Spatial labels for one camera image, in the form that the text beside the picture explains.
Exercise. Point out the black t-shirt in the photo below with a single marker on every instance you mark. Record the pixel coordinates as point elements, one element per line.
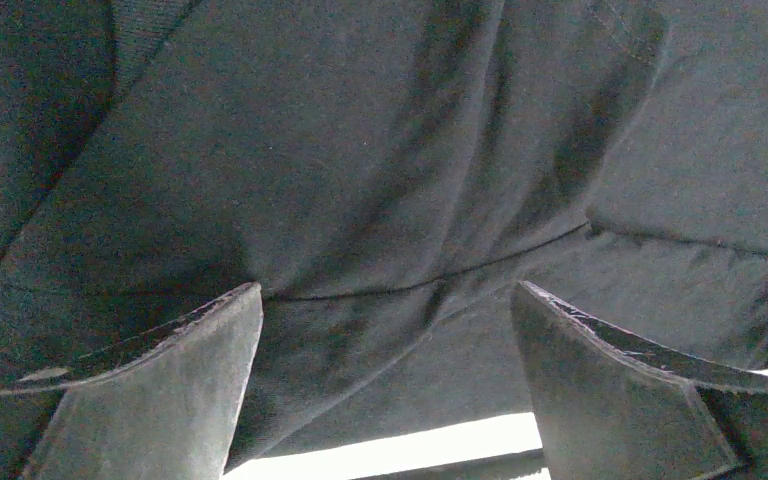
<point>387,172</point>

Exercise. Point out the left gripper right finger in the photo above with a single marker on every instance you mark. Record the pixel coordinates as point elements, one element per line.
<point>610,404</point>

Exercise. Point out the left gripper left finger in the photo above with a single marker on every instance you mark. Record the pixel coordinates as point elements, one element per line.
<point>163,404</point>

